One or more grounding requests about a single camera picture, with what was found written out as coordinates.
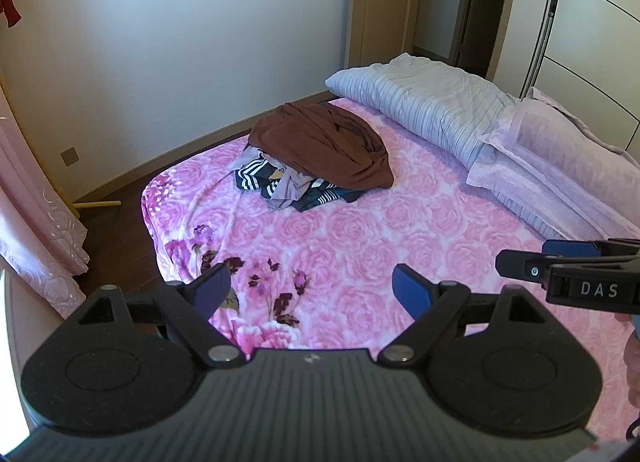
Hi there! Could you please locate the pink floral bed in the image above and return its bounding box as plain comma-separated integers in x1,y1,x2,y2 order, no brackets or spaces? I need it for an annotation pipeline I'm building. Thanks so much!
141,98,640,359

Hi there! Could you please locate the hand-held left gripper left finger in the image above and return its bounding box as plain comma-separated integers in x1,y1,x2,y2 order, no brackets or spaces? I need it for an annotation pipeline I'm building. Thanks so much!
75,262,246,369

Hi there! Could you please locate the brown long-sleeved sweater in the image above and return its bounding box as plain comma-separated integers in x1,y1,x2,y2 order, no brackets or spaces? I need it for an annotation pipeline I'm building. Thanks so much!
248,102,394,191

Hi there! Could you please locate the grey striped quilt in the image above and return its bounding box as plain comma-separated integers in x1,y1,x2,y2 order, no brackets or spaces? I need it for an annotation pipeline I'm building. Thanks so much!
326,54,524,171

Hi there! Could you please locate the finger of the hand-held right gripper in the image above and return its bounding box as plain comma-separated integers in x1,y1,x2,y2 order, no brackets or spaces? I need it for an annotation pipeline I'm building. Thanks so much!
496,248,557,283
541,239,608,259

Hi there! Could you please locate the navy striped garment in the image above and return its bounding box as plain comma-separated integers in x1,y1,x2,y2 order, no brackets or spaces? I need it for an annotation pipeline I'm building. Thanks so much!
235,144,363,213

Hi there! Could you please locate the lavender garment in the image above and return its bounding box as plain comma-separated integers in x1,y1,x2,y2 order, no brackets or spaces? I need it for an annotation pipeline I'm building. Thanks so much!
266,173,315,213

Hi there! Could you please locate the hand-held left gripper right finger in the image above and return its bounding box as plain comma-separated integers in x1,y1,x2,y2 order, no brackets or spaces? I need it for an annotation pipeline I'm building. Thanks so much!
377,263,544,368

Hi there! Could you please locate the pink curtain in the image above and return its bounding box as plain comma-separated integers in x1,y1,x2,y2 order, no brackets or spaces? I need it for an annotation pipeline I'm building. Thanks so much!
0,86,90,321

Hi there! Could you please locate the wooden door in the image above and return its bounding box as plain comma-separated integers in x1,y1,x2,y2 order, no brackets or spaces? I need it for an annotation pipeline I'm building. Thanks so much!
345,0,427,70

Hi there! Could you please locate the white wardrobe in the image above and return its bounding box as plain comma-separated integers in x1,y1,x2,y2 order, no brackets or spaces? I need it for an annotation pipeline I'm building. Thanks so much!
520,0,640,153

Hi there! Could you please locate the person's right hand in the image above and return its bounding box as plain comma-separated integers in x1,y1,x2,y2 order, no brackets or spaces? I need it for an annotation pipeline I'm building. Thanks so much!
614,311,640,385

